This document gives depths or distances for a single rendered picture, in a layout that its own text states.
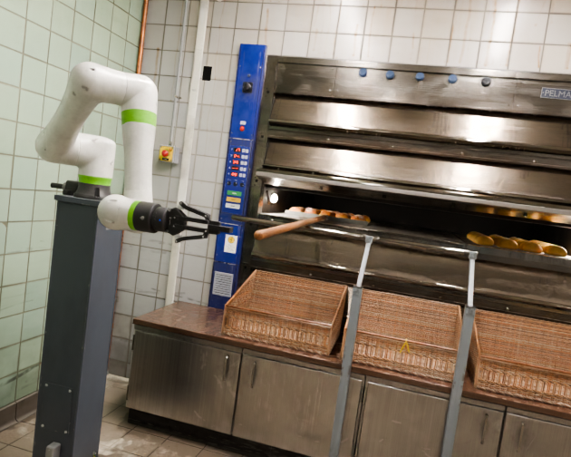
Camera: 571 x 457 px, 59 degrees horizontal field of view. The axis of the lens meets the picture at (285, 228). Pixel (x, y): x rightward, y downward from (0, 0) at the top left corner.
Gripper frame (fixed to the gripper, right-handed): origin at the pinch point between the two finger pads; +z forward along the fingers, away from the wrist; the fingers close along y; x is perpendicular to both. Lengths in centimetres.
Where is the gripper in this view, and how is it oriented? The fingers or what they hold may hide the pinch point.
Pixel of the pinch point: (220, 228)
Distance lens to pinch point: 147.8
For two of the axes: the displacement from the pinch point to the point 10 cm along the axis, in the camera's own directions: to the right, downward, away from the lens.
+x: -2.4, 0.4, -9.7
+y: -1.3, 9.9, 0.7
